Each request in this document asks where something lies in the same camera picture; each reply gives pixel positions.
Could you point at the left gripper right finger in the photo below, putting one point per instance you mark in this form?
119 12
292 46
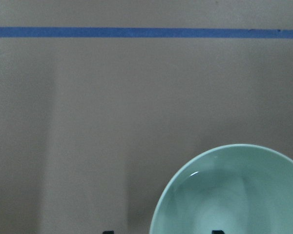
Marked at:
217 232

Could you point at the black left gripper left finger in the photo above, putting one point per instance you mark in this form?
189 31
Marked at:
108 232

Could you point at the green ceramic bowl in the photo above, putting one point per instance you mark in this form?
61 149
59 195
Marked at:
239 188

